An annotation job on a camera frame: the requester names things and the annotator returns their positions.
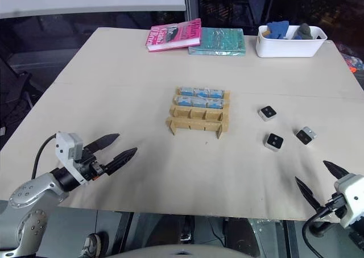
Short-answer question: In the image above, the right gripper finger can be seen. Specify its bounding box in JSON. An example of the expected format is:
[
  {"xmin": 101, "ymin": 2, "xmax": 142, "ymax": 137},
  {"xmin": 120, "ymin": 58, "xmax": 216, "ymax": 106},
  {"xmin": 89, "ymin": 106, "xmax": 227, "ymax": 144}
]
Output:
[
  {"xmin": 294, "ymin": 176, "xmax": 324, "ymax": 214},
  {"xmin": 322, "ymin": 160, "xmax": 350, "ymax": 181}
]

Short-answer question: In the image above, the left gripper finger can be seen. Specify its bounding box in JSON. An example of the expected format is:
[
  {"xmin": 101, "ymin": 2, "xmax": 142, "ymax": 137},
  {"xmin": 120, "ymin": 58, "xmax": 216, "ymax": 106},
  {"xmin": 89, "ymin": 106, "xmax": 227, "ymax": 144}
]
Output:
[
  {"xmin": 106, "ymin": 147, "xmax": 138, "ymax": 176},
  {"xmin": 85, "ymin": 132, "xmax": 121, "ymax": 154}
]

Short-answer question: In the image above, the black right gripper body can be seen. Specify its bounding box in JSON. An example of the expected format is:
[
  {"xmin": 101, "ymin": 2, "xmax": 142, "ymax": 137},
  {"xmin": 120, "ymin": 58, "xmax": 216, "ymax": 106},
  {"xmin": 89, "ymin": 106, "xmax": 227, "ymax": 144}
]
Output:
[{"xmin": 321, "ymin": 193, "xmax": 349, "ymax": 221}]

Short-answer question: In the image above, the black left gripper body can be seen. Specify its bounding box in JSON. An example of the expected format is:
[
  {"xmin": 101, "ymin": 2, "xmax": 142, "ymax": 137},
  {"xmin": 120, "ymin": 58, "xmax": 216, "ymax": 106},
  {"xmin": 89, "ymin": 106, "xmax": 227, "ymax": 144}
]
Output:
[{"xmin": 74, "ymin": 149, "xmax": 110, "ymax": 184}]

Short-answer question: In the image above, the grey sneaker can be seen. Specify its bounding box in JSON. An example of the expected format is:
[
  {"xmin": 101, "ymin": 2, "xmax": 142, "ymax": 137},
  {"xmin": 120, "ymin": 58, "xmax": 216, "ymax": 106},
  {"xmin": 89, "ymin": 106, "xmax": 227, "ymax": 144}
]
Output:
[{"xmin": 77, "ymin": 232, "xmax": 102, "ymax": 258}]

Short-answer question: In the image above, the wooden tiered rack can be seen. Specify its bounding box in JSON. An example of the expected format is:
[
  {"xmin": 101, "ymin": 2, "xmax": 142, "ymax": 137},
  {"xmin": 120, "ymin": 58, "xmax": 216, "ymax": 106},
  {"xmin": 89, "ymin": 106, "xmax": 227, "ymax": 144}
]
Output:
[{"xmin": 165, "ymin": 85, "xmax": 231, "ymax": 140}]

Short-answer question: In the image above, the black chair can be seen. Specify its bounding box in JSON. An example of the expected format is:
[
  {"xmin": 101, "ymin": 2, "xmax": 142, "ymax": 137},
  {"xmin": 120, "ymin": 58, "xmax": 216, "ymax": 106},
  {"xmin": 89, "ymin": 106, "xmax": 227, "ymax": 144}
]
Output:
[{"xmin": 0, "ymin": 60, "xmax": 44, "ymax": 147}]

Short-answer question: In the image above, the colourful toy pile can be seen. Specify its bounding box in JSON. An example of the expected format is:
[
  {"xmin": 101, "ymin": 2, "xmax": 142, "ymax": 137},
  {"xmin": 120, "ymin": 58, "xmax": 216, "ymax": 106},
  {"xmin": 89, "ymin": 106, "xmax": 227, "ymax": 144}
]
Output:
[{"xmin": 342, "ymin": 52, "xmax": 364, "ymax": 74}]

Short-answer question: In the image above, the pink paperback book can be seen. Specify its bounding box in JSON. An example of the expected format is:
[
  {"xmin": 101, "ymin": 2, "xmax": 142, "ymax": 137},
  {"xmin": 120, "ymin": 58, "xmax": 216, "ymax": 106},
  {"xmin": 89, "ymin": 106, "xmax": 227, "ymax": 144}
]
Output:
[{"xmin": 145, "ymin": 18, "xmax": 202, "ymax": 53}]

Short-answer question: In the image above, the white plastic bin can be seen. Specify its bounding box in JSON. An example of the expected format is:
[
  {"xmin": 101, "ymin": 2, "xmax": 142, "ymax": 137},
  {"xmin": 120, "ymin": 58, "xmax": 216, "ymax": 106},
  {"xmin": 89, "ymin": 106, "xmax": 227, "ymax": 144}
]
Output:
[{"xmin": 255, "ymin": 24, "xmax": 328, "ymax": 59}]

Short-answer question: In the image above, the grey rounded object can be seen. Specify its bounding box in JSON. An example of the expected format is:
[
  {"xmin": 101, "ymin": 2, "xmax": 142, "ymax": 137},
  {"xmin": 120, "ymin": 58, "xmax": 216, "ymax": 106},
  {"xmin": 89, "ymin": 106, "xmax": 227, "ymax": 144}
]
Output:
[{"xmin": 295, "ymin": 23, "xmax": 314, "ymax": 41}]

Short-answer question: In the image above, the teal hardcover book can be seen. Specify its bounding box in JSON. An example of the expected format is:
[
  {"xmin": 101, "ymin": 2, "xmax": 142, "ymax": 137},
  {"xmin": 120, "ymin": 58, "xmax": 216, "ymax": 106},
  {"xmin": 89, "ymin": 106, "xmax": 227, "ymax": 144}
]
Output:
[{"xmin": 188, "ymin": 27, "xmax": 246, "ymax": 57}]

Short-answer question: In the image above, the blue foam block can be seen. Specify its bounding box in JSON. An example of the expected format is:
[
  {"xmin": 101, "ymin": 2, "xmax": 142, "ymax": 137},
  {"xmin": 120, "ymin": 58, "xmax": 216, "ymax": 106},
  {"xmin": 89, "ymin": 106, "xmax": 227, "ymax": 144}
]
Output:
[{"xmin": 261, "ymin": 20, "xmax": 291, "ymax": 40}]

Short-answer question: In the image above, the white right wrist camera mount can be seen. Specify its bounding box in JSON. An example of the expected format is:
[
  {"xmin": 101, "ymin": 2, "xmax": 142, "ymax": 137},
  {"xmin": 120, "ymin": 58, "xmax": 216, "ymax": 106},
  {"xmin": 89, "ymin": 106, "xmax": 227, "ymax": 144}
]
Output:
[{"xmin": 333, "ymin": 173, "xmax": 364, "ymax": 228}]

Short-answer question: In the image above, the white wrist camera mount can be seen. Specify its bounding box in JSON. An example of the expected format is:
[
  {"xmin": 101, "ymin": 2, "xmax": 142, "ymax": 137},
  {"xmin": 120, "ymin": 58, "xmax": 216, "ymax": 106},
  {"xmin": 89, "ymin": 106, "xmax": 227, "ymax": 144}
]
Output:
[
  {"xmin": 333, "ymin": 173, "xmax": 364, "ymax": 228},
  {"xmin": 55, "ymin": 131, "xmax": 86, "ymax": 185}
]

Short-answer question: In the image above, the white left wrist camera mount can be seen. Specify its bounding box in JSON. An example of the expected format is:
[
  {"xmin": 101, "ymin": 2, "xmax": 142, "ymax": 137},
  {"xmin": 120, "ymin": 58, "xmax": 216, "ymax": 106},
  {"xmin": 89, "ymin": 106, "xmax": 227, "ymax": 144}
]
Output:
[{"xmin": 55, "ymin": 131, "xmax": 86, "ymax": 185}]

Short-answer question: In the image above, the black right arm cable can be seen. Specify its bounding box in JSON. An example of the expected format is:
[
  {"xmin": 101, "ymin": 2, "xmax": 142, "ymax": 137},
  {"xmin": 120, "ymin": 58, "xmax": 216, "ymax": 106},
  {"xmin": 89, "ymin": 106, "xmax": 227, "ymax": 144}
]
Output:
[{"xmin": 301, "ymin": 201, "xmax": 339, "ymax": 258}]

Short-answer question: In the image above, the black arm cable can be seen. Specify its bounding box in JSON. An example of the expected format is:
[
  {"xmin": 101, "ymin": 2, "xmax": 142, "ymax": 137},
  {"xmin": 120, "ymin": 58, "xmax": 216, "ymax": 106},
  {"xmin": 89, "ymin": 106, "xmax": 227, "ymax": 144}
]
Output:
[
  {"xmin": 301, "ymin": 201, "xmax": 339, "ymax": 258},
  {"xmin": 31, "ymin": 134, "xmax": 58, "ymax": 180}
]

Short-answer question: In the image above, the white cube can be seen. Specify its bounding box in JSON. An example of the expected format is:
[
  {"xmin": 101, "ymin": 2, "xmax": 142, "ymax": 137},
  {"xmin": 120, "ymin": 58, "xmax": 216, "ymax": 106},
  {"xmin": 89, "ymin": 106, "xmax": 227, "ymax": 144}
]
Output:
[
  {"xmin": 258, "ymin": 105, "xmax": 278, "ymax": 123},
  {"xmin": 264, "ymin": 132, "xmax": 284, "ymax": 151},
  {"xmin": 295, "ymin": 126, "xmax": 317, "ymax": 146}
]

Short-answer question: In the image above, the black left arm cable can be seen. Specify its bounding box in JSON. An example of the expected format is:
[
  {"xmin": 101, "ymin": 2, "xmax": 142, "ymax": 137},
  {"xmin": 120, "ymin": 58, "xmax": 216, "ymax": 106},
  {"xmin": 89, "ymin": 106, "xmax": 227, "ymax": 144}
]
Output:
[{"xmin": 31, "ymin": 134, "xmax": 58, "ymax": 180}]

